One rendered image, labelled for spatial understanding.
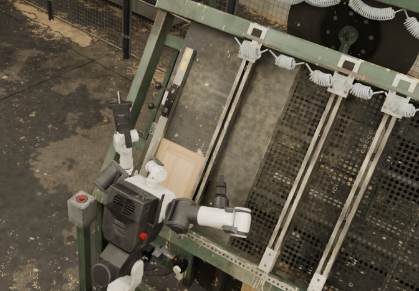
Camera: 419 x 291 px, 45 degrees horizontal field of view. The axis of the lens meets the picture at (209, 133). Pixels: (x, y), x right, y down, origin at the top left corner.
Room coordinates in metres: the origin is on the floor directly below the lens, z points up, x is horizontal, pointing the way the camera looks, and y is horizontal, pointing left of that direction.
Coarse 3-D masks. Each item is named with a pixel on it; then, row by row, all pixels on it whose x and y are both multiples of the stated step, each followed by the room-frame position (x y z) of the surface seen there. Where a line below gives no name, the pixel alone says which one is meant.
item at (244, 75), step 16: (256, 64) 2.49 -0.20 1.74; (240, 80) 2.42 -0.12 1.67; (240, 96) 2.36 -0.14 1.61; (224, 112) 2.32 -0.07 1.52; (224, 128) 2.27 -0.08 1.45; (224, 144) 2.27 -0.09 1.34; (208, 160) 2.19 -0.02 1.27; (208, 176) 2.14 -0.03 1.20; (192, 192) 2.10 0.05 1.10; (192, 224) 2.03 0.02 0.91
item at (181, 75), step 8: (184, 56) 2.60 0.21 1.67; (192, 56) 2.60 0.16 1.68; (184, 72) 2.54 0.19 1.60; (176, 80) 2.53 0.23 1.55; (184, 80) 2.54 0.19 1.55; (176, 96) 2.48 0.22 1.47; (160, 120) 2.42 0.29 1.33; (168, 120) 2.42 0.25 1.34; (160, 128) 2.39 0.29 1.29; (160, 136) 2.36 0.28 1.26; (152, 144) 2.35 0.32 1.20; (152, 152) 2.32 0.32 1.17; (144, 160) 2.30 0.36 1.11; (144, 168) 2.27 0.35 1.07; (144, 176) 2.25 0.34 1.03
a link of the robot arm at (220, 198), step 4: (216, 184) 1.96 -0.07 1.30; (220, 184) 1.95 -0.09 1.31; (224, 184) 1.96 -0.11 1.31; (216, 188) 1.95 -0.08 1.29; (220, 188) 1.95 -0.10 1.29; (224, 188) 1.95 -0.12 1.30; (216, 192) 1.93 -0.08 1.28; (220, 192) 1.93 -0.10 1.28; (224, 192) 1.93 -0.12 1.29; (216, 196) 1.93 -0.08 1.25; (220, 196) 1.92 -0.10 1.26; (224, 196) 1.92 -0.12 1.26; (212, 200) 1.91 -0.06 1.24; (216, 200) 1.89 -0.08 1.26; (220, 200) 1.89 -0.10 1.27; (224, 200) 1.90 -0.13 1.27; (228, 200) 1.92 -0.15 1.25; (212, 204) 1.88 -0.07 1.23; (224, 204) 1.88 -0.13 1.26; (228, 204) 1.90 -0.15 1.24
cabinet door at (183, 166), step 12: (168, 144) 2.34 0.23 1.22; (156, 156) 2.32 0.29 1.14; (168, 156) 2.30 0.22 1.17; (180, 156) 2.28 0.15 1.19; (192, 156) 2.26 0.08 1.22; (168, 168) 2.26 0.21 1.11; (180, 168) 2.24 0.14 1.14; (192, 168) 2.23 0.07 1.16; (168, 180) 2.22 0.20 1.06; (180, 180) 2.20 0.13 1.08; (192, 180) 2.18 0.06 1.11; (180, 192) 2.16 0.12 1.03
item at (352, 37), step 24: (336, 0) 2.89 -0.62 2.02; (288, 24) 3.00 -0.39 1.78; (312, 24) 2.93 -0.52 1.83; (336, 24) 2.86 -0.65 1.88; (360, 24) 2.80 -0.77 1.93; (384, 24) 2.76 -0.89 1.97; (408, 24) 2.70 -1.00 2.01; (336, 48) 2.85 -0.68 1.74; (360, 48) 2.79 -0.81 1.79; (384, 48) 2.74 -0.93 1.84; (408, 48) 2.68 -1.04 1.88
